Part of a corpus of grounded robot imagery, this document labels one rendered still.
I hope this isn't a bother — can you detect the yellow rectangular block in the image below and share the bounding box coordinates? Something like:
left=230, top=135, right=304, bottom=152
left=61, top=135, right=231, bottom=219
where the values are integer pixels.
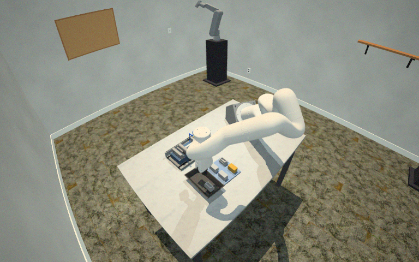
left=228, top=163, right=237, bottom=173

